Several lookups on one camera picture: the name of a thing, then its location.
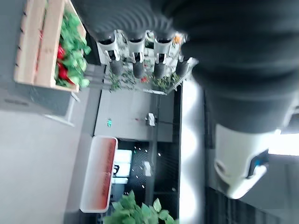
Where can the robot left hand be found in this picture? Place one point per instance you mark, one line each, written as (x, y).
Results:
(233, 58)

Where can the white ceiling device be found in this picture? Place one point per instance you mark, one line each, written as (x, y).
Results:
(151, 119)

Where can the green exit sign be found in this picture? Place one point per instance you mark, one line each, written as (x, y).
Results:
(109, 122)

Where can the green leafy vegetables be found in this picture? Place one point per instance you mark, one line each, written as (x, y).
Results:
(74, 50)

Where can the red peppers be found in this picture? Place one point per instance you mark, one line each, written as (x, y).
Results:
(61, 63)

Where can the green potted plant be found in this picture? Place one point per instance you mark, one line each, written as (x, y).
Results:
(140, 211)

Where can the grey display stand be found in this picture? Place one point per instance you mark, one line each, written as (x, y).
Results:
(46, 100)

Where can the wooden crate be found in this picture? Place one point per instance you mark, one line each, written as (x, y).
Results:
(40, 44)

